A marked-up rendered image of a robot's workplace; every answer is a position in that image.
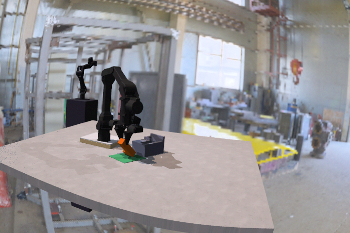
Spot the orange l-shaped part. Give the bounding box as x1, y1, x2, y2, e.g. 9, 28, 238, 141
118, 138, 136, 157

